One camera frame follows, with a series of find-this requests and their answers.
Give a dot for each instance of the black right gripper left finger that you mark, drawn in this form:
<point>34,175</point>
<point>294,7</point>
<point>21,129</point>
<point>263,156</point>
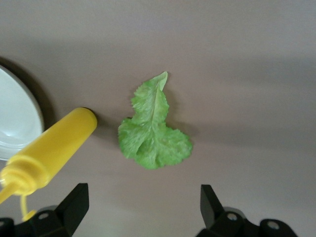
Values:
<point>69,212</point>

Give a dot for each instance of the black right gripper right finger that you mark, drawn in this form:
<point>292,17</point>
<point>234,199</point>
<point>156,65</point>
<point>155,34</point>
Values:
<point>212,209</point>

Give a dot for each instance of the yellow squeeze bottle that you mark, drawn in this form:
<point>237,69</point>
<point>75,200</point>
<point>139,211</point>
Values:
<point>56,143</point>

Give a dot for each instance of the green lettuce leaf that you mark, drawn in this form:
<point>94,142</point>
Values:
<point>153,133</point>

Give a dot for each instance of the white round plate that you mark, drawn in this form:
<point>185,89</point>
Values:
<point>14,118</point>

